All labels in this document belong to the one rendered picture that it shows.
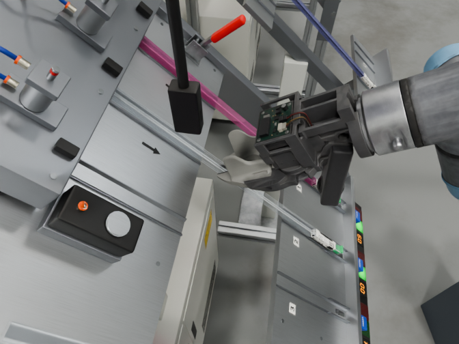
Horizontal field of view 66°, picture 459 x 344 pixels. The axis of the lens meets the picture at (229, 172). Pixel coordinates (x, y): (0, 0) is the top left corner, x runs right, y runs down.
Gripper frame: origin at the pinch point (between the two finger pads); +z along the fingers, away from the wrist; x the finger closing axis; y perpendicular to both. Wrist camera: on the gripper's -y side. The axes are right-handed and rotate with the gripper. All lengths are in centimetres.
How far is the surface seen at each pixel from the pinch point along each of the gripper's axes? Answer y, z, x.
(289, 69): -18.0, 1.7, -45.6
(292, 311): -17.3, -3.0, 14.6
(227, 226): -52, 39, -23
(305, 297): -20.3, -3.7, 11.5
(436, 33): -139, -39, -203
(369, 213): -110, 6, -55
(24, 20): 30.1, 2.0, 3.5
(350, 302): -31.6, -7.2, 8.7
